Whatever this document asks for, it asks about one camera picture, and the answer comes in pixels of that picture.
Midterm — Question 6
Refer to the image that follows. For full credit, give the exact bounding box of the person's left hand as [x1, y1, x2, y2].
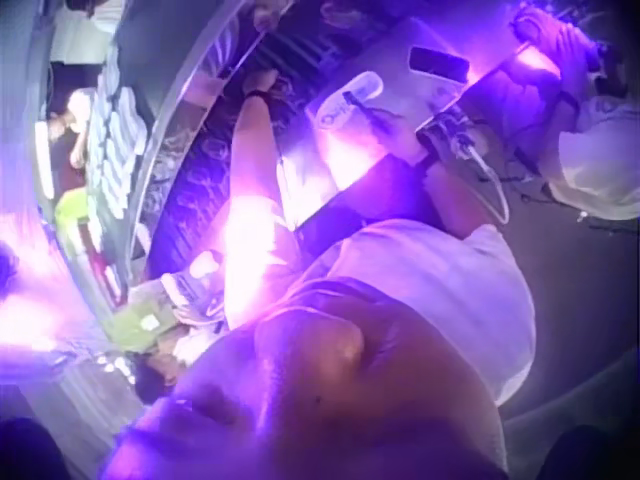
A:
[242, 67, 281, 99]

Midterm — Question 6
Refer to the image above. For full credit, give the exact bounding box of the black pen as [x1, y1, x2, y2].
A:
[344, 89, 382, 137]

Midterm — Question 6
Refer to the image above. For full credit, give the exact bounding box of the black phone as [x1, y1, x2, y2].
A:
[407, 45, 472, 82]

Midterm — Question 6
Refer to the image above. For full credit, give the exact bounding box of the yellow-green box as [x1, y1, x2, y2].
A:
[117, 299, 177, 347]

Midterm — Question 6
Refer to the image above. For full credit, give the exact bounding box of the grey device with cables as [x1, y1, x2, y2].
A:
[415, 110, 484, 166]

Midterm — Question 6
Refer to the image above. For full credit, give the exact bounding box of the white cable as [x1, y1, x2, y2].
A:
[464, 144, 512, 224]

